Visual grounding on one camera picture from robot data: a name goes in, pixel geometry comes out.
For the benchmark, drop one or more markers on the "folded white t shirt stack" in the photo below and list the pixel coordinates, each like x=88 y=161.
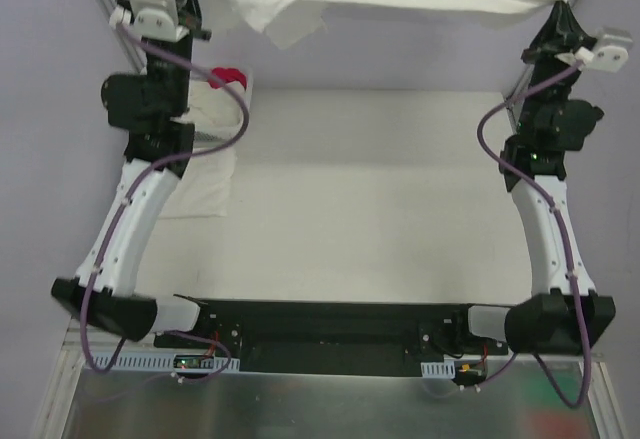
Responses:
x=205 y=188

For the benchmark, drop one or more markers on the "white cable duct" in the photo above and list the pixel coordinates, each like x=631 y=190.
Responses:
x=445 y=370
x=170 y=362

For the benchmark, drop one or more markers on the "white plastic laundry basket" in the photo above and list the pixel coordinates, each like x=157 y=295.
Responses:
x=246 y=95

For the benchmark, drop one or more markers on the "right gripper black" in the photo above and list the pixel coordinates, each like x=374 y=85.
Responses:
x=558 y=48

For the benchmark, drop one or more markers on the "left aluminium frame post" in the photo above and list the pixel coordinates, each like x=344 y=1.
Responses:
x=132 y=55

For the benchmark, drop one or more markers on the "cream clothes in basket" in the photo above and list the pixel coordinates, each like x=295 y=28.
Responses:
x=212 y=110

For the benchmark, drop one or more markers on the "red garment in basket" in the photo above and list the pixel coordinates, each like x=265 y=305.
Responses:
x=231 y=75

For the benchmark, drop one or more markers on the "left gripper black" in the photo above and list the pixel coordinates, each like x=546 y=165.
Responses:
x=187 y=26

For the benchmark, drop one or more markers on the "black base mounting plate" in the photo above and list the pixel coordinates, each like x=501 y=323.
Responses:
x=325 y=338

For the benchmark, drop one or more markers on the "right white cable duct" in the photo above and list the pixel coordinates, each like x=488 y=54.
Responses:
x=445 y=370

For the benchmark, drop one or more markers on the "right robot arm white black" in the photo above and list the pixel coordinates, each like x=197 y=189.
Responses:
x=528 y=136

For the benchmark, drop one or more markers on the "left white cable duct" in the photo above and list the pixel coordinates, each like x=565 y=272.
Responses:
x=170 y=362

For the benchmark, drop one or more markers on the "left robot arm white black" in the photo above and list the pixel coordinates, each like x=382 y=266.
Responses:
x=147 y=105

